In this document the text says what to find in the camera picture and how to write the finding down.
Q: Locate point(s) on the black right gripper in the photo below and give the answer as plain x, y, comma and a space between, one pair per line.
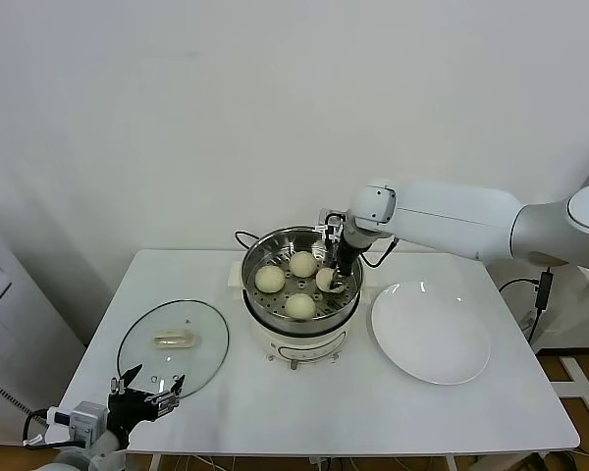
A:
347, 256

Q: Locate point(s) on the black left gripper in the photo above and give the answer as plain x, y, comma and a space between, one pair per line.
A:
127, 409

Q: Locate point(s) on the cream steamed baozi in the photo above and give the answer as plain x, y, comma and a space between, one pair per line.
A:
325, 279
303, 265
300, 305
270, 278

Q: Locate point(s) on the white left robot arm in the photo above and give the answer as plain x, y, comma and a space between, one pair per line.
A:
98, 454

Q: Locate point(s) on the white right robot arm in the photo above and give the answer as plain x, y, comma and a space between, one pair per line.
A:
446, 216

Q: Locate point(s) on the stainless steel steamer basket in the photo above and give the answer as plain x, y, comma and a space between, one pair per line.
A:
262, 250

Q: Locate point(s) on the white table leg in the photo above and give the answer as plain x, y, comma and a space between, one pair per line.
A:
155, 463
450, 463

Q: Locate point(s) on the cream electric cooker base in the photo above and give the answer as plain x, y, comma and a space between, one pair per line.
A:
299, 343

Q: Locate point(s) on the white round plate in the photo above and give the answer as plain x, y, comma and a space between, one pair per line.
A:
429, 333

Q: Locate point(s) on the white cabinet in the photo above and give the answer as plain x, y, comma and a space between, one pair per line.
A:
10, 319

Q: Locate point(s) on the grey usb hub adapter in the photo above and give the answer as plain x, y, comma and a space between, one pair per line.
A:
543, 289

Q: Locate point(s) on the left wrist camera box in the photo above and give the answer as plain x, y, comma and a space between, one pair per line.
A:
83, 422

